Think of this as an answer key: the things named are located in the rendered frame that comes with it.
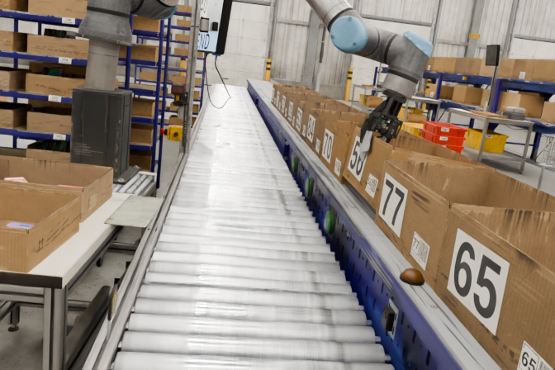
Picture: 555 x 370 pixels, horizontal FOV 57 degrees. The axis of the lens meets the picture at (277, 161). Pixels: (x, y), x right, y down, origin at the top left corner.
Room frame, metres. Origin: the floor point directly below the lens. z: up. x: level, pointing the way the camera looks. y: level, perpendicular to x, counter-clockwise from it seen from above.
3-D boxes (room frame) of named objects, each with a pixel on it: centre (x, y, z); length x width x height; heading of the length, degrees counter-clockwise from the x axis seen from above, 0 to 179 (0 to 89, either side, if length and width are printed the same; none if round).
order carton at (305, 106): (2.64, -0.24, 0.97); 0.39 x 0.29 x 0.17; 7
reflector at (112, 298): (0.83, 0.26, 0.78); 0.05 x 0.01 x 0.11; 7
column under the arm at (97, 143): (1.91, 0.68, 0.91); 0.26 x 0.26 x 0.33; 3
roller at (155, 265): (1.18, 0.04, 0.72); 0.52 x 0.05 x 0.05; 97
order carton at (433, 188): (1.08, -0.43, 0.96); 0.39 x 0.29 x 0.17; 7
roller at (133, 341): (0.86, 0.00, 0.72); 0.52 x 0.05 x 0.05; 97
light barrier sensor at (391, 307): (0.89, -0.24, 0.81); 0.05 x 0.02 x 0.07; 7
